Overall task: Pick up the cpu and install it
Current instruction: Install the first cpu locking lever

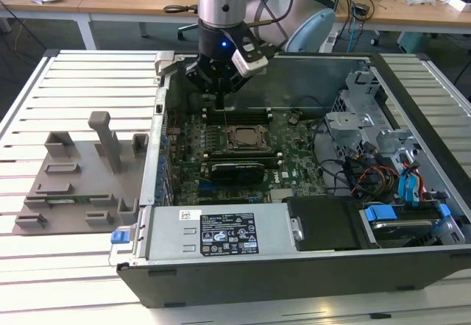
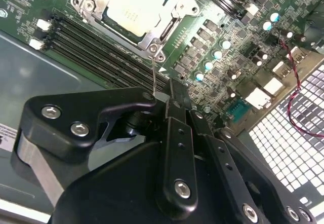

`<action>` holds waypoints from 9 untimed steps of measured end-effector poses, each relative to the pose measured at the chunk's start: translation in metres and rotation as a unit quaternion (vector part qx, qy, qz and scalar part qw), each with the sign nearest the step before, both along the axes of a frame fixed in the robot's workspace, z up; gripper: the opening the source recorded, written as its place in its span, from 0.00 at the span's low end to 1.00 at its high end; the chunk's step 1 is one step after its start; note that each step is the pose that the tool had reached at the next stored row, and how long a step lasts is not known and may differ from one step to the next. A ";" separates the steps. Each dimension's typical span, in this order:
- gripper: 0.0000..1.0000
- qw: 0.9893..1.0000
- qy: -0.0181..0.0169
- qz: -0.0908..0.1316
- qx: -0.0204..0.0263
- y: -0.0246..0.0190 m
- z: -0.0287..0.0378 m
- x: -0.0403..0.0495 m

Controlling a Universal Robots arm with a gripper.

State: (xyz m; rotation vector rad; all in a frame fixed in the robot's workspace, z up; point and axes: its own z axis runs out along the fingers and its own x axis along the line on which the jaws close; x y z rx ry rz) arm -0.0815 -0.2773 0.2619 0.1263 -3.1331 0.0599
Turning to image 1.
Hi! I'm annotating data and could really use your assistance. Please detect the silver chip heatsink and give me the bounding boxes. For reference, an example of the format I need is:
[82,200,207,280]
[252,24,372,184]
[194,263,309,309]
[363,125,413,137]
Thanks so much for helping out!
[269,187,296,204]

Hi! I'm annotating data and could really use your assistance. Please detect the black cylinder part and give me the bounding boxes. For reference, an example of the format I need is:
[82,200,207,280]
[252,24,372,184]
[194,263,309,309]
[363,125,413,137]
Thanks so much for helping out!
[186,90,206,115]

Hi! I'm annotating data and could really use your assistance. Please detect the long wooden desk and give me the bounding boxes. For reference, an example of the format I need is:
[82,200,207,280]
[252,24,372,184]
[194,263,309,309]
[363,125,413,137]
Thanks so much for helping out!
[0,0,471,50]

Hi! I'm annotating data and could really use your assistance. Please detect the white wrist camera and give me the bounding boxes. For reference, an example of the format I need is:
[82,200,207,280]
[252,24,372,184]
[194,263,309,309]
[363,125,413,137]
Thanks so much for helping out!
[230,43,269,80]

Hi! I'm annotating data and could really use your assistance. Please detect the green motherboard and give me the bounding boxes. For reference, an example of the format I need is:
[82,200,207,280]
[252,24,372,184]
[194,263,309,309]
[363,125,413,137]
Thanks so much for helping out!
[163,110,328,207]

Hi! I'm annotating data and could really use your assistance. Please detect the black open PC case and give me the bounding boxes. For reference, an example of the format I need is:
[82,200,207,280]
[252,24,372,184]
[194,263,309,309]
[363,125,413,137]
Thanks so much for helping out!
[108,51,471,310]

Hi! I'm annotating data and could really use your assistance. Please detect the teal box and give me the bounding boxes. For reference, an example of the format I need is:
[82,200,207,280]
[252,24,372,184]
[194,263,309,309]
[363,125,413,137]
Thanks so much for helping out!
[396,30,439,54]

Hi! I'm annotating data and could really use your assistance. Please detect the silver CPU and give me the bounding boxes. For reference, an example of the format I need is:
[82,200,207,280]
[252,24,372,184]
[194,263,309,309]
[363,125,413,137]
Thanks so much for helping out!
[234,128,259,148]

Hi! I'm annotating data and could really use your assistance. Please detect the silver metal drive cage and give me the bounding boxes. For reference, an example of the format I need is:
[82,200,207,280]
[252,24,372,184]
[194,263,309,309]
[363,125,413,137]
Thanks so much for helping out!
[323,69,420,164]

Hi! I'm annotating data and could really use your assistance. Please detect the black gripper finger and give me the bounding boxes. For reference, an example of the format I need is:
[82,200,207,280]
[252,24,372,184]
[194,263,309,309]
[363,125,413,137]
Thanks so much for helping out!
[185,60,221,109]
[219,74,253,109]

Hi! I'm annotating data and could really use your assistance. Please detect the black wire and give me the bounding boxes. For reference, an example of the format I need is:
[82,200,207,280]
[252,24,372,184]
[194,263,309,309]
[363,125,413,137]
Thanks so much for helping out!
[316,148,369,197]

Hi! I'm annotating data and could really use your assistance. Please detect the black graphics card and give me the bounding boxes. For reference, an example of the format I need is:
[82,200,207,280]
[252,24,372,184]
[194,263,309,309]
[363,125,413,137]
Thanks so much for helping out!
[208,159,266,186]

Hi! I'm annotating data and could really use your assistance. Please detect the blue flat data wire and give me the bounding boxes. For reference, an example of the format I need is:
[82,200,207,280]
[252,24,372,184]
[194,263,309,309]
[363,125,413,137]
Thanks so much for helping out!
[397,161,426,208]

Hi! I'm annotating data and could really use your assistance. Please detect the CPU socket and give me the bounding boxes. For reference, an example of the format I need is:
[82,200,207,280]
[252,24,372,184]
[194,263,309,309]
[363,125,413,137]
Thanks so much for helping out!
[224,123,272,154]

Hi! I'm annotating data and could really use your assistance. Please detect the RAM stick with white label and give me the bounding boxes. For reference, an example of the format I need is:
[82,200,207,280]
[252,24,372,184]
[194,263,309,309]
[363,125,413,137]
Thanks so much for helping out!
[204,104,272,126]

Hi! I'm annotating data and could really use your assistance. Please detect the silver power supply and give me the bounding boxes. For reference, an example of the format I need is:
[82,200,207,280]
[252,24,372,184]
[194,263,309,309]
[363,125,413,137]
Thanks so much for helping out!
[134,203,297,267]

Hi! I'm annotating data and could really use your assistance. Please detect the red yellow wire bundle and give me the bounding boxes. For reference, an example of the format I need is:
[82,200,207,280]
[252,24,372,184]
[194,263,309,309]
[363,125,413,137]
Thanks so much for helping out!
[351,165,400,197]

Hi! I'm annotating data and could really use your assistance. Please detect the hard disk in blue carrier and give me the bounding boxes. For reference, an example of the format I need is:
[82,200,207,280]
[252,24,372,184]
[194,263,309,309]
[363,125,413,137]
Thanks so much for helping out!
[362,201,452,249]

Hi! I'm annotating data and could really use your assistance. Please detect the black chair base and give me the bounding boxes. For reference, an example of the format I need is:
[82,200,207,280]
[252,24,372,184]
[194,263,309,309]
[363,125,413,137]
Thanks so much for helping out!
[177,23,202,41]

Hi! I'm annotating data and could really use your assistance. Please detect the black plastic shroud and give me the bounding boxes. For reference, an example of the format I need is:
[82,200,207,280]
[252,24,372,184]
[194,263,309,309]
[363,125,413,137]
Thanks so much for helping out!
[286,196,364,251]

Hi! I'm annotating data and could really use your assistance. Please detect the metal socket cover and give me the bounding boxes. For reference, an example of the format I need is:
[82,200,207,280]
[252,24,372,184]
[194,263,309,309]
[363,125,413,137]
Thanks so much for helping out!
[226,124,272,153]

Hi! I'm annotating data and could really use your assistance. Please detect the black RAM stick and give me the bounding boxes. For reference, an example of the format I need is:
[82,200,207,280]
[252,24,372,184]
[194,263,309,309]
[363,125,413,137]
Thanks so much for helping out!
[205,154,284,165]

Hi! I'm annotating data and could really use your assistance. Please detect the grey parts rack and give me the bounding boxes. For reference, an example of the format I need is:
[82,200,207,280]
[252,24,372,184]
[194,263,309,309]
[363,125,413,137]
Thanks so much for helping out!
[11,110,150,236]

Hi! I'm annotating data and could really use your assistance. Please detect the white power strip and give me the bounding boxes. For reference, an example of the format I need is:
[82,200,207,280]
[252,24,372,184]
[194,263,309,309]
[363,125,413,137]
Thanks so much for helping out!
[322,32,338,53]

